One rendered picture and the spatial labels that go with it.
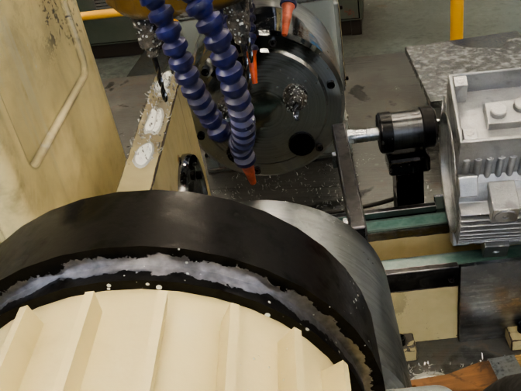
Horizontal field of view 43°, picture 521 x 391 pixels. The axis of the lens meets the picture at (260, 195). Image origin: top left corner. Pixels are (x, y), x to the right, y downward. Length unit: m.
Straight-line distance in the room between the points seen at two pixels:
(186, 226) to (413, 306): 0.68
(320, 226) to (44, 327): 0.38
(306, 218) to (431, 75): 0.82
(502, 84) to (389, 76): 0.83
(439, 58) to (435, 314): 0.67
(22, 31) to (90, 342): 0.60
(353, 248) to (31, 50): 0.42
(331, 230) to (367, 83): 1.06
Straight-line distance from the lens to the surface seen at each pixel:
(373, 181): 1.25
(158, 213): 0.24
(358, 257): 0.58
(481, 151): 0.77
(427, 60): 1.43
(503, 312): 0.93
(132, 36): 4.35
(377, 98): 1.55
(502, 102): 0.82
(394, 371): 0.52
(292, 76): 1.00
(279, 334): 0.23
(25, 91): 0.75
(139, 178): 0.71
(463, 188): 0.79
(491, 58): 1.42
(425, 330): 0.93
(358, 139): 0.96
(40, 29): 0.83
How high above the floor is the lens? 1.50
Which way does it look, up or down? 34 degrees down
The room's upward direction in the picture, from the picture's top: 11 degrees counter-clockwise
